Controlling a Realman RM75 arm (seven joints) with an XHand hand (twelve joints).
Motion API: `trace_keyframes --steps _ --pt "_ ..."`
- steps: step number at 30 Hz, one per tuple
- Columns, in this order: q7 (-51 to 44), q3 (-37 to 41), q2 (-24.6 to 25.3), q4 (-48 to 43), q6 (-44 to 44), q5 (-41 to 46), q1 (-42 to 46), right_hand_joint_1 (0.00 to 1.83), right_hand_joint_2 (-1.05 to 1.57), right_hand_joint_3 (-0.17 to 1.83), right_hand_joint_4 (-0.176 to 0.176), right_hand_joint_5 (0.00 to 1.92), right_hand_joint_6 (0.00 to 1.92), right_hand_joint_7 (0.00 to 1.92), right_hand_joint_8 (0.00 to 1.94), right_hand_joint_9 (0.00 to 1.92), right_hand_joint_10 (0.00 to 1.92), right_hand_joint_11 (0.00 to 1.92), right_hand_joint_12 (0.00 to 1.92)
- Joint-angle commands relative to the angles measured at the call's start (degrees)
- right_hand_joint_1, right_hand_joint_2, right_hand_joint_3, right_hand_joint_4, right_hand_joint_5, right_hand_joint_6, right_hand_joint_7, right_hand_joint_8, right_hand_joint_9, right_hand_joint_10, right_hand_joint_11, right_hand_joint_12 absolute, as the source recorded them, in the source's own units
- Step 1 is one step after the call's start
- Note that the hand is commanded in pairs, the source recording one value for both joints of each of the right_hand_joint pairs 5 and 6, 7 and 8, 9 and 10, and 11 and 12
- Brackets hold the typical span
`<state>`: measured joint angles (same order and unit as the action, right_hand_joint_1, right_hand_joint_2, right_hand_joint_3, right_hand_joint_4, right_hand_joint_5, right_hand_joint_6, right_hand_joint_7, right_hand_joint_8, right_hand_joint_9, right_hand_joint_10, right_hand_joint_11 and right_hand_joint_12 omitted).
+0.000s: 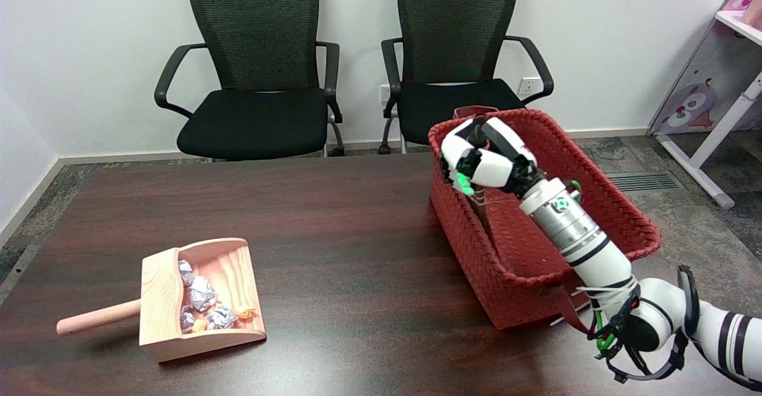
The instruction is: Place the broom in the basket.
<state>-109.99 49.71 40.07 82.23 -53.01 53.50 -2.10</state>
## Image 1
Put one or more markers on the white wall power outlet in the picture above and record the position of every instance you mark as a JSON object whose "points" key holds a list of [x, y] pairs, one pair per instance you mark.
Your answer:
{"points": [[384, 93], [530, 86]]}

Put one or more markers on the red woven basket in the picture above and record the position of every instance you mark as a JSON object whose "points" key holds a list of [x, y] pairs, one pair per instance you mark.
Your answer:
{"points": [[518, 265]]}

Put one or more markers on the small brown straw broom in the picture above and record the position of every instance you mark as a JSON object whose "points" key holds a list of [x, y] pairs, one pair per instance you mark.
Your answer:
{"points": [[483, 220]]}

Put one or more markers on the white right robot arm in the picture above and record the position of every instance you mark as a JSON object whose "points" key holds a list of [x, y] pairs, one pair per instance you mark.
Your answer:
{"points": [[595, 253]]}

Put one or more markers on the grey floor vent grille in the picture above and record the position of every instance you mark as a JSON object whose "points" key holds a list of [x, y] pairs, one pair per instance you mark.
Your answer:
{"points": [[645, 181]]}

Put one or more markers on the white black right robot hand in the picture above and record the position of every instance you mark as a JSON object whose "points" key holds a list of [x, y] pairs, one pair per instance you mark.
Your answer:
{"points": [[494, 158]]}

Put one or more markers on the small yellow paper scrap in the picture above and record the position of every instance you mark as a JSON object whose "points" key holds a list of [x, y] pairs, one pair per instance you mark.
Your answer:
{"points": [[244, 311]]}

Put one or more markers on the black mesh office chair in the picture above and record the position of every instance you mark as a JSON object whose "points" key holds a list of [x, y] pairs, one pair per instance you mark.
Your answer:
{"points": [[458, 21], [250, 116]]}

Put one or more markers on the crumpled grey paper ball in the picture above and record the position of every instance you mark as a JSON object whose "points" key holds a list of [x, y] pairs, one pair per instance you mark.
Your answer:
{"points": [[186, 273], [221, 317], [202, 293], [187, 318]]}

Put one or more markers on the white kids desk pink panel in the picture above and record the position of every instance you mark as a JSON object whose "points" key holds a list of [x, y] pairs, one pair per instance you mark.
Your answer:
{"points": [[708, 86]]}

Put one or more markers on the pink item on shelf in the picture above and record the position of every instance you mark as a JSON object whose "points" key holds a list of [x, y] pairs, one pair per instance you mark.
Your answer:
{"points": [[753, 10]]}

